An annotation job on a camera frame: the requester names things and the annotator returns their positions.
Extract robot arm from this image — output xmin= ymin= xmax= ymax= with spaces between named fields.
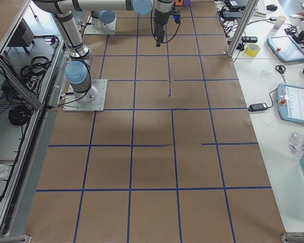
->
xmin=91 ymin=10 xmax=116 ymax=30
xmin=34 ymin=1 xmax=181 ymax=103

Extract orange foam cube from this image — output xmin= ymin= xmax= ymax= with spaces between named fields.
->
xmin=175 ymin=0 xmax=183 ymax=7

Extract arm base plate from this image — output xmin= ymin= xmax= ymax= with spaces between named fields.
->
xmin=84 ymin=16 xmax=117 ymax=35
xmin=63 ymin=79 xmax=108 ymax=112

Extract purple foam cube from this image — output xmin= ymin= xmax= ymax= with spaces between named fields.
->
xmin=182 ymin=0 xmax=191 ymax=7

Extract aluminium frame post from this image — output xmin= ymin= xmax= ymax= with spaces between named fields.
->
xmin=227 ymin=0 xmax=258 ymax=58

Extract far teach pendant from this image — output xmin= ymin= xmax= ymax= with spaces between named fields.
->
xmin=267 ymin=35 xmax=304 ymax=62

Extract black handled scissors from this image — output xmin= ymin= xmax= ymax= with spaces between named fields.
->
xmin=275 ymin=65 xmax=286 ymax=84

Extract yellow tape roll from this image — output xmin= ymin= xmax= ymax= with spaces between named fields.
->
xmin=245 ymin=44 xmax=260 ymax=57

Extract black remote control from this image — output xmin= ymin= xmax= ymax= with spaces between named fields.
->
xmin=241 ymin=36 xmax=258 ymax=43

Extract near teach pendant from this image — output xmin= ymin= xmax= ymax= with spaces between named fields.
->
xmin=276 ymin=84 xmax=304 ymax=125

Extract black power adapter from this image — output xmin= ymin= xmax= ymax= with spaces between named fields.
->
xmin=248 ymin=103 xmax=269 ymax=112

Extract paper cup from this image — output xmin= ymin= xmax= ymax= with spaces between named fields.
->
xmin=273 ymin=16 xmax=286 ymax=30

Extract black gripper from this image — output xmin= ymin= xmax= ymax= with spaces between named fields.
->
xmin=153 ymin=15 xmax=169 ymax=47

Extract teach pendant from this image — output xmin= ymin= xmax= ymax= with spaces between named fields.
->
xmin=276 ymin=84 xmax=304 ymax=125
xmin=267 ymin=35 xmax=304 ymax=62

